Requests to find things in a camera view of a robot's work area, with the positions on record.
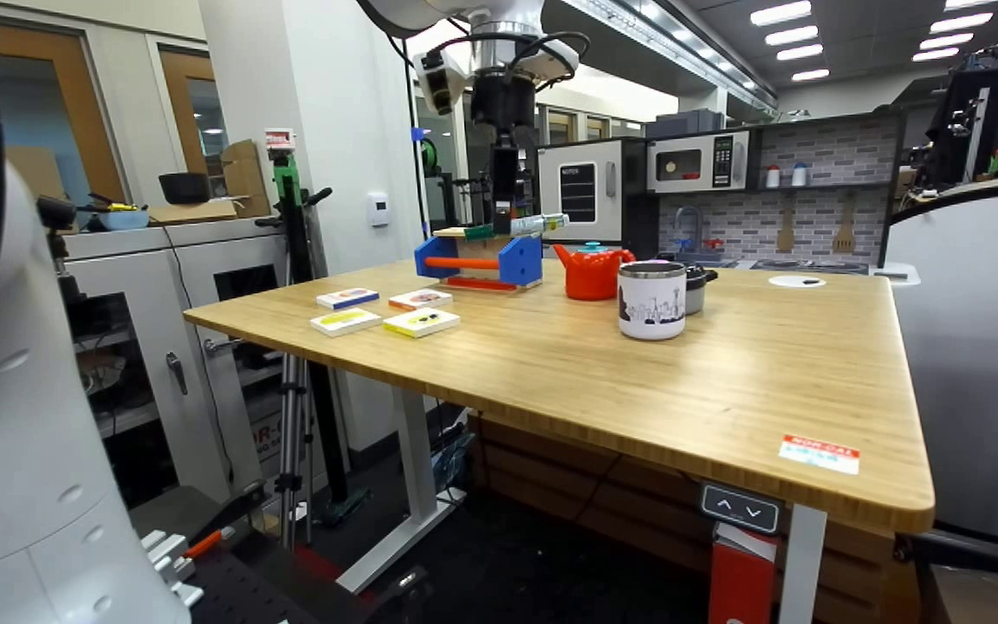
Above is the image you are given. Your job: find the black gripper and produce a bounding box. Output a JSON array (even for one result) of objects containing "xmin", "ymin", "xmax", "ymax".
[{"xmin": 486, "ymin": 123, "xmax": 527, "ymax": 233}]

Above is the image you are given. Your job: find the wooden blue orange toy box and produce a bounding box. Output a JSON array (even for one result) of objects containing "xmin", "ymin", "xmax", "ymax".
[{"xmin": 413, "ymin": 222, "xmax": 547, "ymax": 295}]

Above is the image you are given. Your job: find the white lab oven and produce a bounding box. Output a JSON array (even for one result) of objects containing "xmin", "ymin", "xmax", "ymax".
[{"xmin": 534, "ymin": 135, "xmax": 632, "ymax": 247}]

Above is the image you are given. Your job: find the red teapot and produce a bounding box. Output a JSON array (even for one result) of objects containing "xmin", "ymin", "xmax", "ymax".
[{"xmin": 550, "ymin": 240, "xmax": 636, "ymax": 306}]

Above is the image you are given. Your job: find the orange and white book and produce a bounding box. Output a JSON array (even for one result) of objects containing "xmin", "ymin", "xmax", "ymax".
[{"xmin": 383, "ymin": 283, "xmax": 458, "ymax": 313}]

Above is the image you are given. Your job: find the yellow book with black figure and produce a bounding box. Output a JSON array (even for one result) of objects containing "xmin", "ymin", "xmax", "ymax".
[{"xmin": 378, "ymin": 306, "xmax": 463, "ymax": 344}]

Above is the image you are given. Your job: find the white enamel mug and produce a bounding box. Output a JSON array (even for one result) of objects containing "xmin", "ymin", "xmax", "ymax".
[{"xmin": 613, "ymin": 258, "xmax": 691, "ymax": 344}]

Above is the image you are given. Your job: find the white book with colourful circle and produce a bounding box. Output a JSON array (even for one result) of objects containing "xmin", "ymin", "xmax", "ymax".
[{"xmin": 313, "ymin": 283, "xmax": 383, "ymax": 313}]

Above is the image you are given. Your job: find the white book with yellow circle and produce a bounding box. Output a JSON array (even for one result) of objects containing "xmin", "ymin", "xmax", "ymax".
[{"xmin": 309, "ymin": 306, "xmax": 383, "ymax": 340}]

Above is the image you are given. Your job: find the white microwave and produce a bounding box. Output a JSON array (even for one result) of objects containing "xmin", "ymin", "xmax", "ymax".
[{"xmin": 643, "ymin": 127, "xmax": 755, "ymax": 198}]

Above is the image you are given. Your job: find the grey pot with lid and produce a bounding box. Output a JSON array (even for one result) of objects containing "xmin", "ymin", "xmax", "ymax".
[{"xmin": 681, "ymin": 262, "xmax": 719, "ymax": 320}]

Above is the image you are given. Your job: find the brown cardboard piece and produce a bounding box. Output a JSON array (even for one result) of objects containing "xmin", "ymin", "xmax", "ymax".
[{"xmin": 218, "ymin": 139, "xmax": 274, "ymax": 222}]

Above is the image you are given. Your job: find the white table leg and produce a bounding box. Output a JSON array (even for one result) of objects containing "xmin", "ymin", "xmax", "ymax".
[
  {"xmin": 331, "ymin": 384, "xmax": 469, "ymax": 600},
  {"xmin": 775, "ymin": 502, "xmax": 830, "ymax": 624}
]

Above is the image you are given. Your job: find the wooden box under table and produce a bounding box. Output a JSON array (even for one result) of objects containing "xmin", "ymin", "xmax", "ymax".
[{"xmin": 469, "ymin": 413, "xmax": 927, "ymax": 624}]

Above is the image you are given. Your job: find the black bowl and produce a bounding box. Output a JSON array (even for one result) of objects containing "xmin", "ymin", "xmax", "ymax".
[{"xmin": 156, "ymin": 169, "xmax": 214, "ymax": 209}]

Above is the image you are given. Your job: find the white storage cabinet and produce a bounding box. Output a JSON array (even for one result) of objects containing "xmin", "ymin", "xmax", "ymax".
[{"xmin": 56, "ymin": 215, "xmax": 299, "ymax": 513}]

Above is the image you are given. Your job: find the table height control panel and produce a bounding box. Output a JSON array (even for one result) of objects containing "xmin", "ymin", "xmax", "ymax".
[{"xmin": 700, "ymin": 483, "xmax": 784, "ymax": 537}]

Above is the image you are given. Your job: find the red white warning sticker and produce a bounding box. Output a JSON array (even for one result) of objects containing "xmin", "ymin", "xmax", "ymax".
[{"xmin": 775, "ymin": 435, "xmax": 866, "ymax": 477}]

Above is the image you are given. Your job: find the red box under table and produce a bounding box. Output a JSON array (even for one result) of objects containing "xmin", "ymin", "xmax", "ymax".
[{"xmin": 704, "ymin": 520, "xmax": 784, "ymax": 624}]

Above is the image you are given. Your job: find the wooden door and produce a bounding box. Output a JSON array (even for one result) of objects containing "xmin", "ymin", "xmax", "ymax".
[{"xmin": 0, "ymin": 14, "xmax": 130, "ymax": 213}]

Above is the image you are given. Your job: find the black equipment rack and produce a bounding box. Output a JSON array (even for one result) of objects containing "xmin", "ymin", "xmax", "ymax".
[{"xmin": 912, "ymin": 47, "xmax": 998, "ymax": 200}]

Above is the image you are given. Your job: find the white wall dispenser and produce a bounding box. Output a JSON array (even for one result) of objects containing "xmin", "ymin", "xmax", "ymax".
[{"xmin": 360, "ymin": 188, "xmax": 395, "ymax": 233}]

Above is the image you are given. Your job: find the grey camera tripod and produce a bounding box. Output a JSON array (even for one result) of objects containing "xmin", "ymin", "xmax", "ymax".
[{"xmin": 268, "ymin": 154, "xmax": 352, "ymax": 547}]

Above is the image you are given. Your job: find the red handled tool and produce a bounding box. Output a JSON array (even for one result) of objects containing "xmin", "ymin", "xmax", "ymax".
[{"xmin": 181, "ymin": 520, "xmax": 251, "ymax": 564}]

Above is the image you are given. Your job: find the silver metal bracket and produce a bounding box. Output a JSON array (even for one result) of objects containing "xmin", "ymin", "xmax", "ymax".
[{"xmin": 138, "ymin": 526, "xmax": 208, "ymax": 609}]

